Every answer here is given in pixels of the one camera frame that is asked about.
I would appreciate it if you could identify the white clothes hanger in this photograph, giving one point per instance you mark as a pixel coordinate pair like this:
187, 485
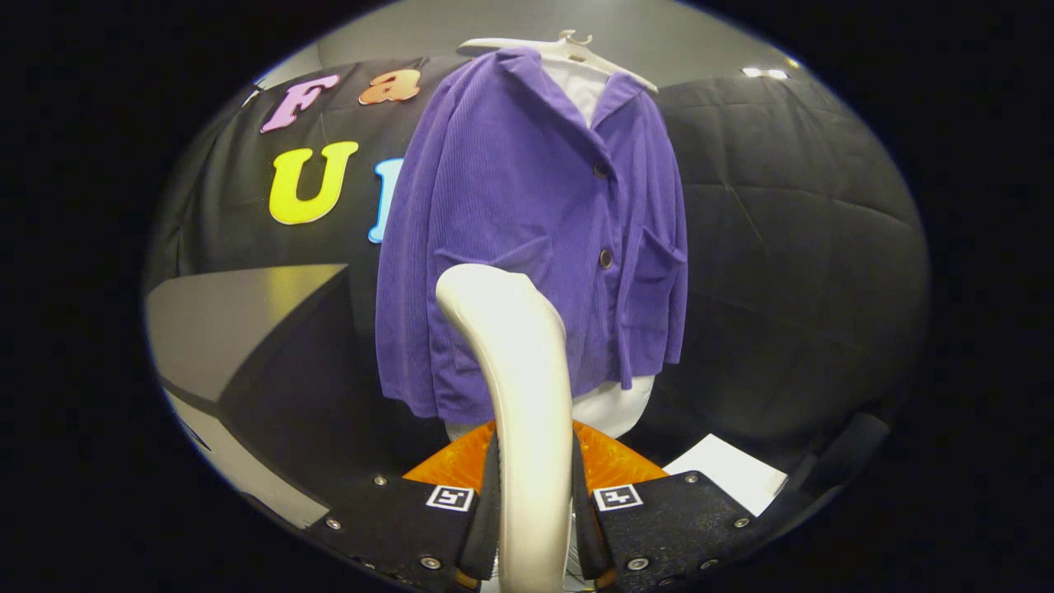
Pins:
609, 66

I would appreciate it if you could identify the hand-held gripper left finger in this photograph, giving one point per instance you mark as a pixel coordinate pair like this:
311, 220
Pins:
412, 527

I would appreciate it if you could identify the black backdrop cloth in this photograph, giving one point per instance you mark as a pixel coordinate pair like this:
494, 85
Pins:
782, 247

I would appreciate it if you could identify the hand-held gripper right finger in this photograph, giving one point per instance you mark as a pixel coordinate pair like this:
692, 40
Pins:
659, 527

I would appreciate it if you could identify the white shirt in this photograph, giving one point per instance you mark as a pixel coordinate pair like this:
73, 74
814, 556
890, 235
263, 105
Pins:
617, 408

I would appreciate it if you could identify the white paper sheet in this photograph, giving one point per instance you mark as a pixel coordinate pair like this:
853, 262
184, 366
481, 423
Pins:
729, 473

